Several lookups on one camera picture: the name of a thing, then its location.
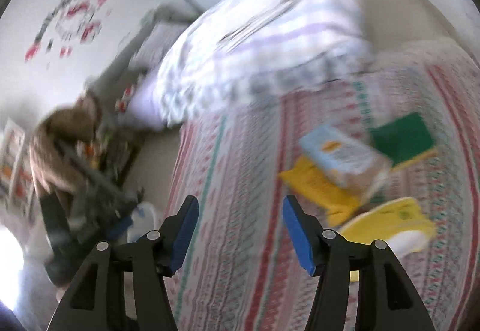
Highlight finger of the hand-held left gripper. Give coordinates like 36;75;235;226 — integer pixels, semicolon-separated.
108;216;134;239

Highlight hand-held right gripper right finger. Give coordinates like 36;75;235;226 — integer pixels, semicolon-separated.
283;195;436;331

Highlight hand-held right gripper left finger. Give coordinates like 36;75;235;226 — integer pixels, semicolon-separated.
49;196;199;331

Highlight white plastic waste bin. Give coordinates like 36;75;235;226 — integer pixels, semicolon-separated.
127;201;158;245

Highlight yellow plastic bag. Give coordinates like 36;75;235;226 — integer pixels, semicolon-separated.
278;157;366;227

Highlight light blue carton box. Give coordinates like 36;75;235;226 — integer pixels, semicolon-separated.
299;125;392;200

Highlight yellow and white pouch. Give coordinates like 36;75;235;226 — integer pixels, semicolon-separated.
337;197;437;281

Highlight grey wheeled chair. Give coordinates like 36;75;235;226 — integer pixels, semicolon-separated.
52;117;147;212

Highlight low shelf with toys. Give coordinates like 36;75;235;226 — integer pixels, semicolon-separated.
86;125;147;189

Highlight white bookshelf with books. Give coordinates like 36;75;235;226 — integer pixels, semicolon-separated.
0;119;38;223

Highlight brown fleece blanket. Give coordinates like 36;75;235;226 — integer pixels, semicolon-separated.
28;91;104;193

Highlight lilac bed sheet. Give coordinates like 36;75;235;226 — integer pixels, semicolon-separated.
127;76;181;129

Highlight red and white cat plush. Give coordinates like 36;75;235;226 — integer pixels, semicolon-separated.
116;82;145;112

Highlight checked ruffled duvet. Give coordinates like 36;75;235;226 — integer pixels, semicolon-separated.
155;0;374;127

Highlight grey padded headboard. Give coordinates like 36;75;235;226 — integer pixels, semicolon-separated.
86;5;196;92

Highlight folded grey striped cloth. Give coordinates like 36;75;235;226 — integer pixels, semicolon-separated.
219;0;312;49

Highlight pink wall stickers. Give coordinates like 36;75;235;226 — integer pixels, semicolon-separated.
24;0;111;62

